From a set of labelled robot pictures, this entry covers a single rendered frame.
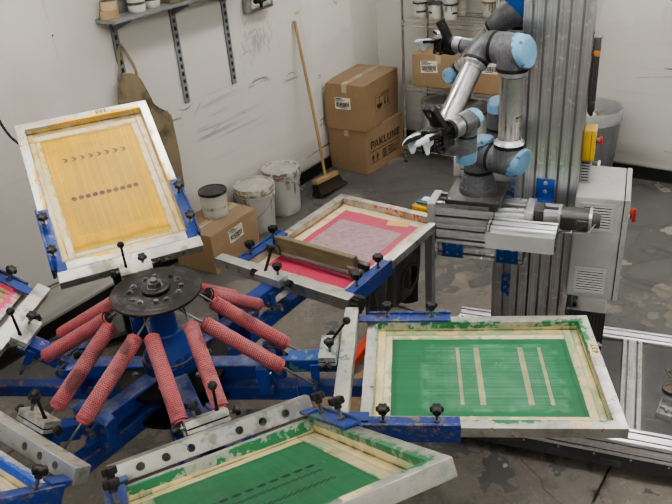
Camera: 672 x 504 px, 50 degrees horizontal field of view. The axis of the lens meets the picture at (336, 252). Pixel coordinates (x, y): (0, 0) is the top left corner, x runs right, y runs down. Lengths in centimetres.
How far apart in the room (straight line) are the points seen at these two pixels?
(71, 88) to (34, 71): 25
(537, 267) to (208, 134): 287
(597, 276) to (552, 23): 106
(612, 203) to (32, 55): 309
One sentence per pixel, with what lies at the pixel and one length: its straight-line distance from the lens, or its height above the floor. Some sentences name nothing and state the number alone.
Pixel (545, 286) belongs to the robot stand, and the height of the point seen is 76.
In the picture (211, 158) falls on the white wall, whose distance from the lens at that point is 541.
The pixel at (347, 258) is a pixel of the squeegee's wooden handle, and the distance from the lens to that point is 296.
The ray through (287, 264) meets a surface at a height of 96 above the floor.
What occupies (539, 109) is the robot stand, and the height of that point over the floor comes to 156.
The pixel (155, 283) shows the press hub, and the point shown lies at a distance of 240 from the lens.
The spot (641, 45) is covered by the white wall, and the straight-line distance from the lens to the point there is 611.
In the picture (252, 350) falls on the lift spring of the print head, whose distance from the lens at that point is 238.
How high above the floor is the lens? 252
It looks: 29 degrees down
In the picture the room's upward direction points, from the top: 5 degrees counter-clockwise
